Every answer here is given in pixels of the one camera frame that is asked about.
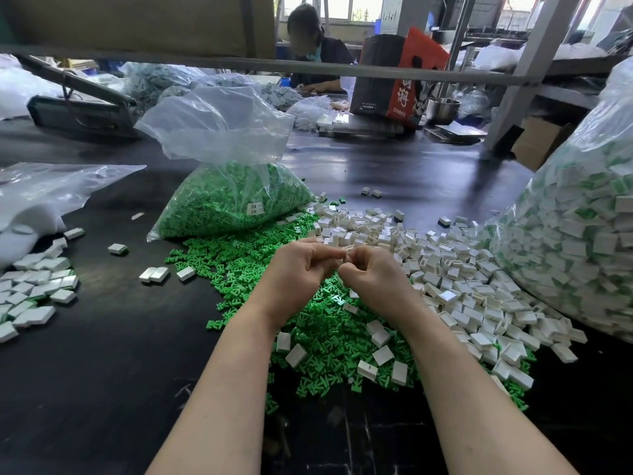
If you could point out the person's right forearm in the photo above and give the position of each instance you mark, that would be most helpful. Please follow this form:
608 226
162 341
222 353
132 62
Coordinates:
483 415

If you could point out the crumpled white plastic bag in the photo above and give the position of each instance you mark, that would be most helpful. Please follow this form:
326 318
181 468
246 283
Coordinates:
314 113

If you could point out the white bags on shelf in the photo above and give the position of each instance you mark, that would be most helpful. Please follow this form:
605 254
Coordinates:
532 54

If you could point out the grey metal shelf frame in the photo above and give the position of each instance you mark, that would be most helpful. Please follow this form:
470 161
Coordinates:
198 61

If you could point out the white paper sheets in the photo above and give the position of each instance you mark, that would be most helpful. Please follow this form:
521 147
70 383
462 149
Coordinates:
457 131

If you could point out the pile of assembled white pieces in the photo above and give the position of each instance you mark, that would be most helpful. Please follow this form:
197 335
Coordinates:
38 290

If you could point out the black table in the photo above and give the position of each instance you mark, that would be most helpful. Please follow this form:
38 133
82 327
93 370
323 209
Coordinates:
99 391

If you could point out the person's left forearm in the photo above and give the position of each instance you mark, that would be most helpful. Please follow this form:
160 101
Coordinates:
220 415

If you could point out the small white plastic scrap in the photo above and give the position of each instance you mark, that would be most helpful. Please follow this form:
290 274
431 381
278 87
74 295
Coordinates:
138 215

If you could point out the bag of green clips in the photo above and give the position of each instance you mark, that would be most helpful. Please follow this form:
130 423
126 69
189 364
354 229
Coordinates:
232 198

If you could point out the white plastic sheet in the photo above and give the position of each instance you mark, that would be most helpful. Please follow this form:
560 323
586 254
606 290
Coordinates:
22 91

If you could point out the black and red box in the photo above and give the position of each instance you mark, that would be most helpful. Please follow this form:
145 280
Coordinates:
393 84

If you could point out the empty clear plastic bag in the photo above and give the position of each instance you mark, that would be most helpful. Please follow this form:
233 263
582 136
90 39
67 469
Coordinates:
54 185

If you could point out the cardboard box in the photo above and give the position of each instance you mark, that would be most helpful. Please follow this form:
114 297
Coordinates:
542 143

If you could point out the person's left hand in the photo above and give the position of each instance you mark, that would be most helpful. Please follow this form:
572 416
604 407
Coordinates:
289 280

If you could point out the large bag of white caps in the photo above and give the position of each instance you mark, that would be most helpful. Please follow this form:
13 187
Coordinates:
589 224

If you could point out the pile of white plastic caps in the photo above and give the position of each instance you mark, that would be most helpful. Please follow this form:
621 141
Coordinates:
485 284

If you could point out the pile of green parts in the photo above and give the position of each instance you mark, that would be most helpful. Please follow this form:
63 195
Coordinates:
223 262

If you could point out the brown board panel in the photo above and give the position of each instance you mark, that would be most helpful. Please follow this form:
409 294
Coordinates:
134 22

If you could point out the metal bowl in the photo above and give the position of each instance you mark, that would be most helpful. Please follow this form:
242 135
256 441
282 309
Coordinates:
443 111

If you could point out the person's right hand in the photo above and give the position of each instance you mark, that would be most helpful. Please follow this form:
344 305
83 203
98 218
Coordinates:
384 282

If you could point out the clear bag of pale parts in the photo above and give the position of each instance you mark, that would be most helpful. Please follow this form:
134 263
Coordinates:
176 82

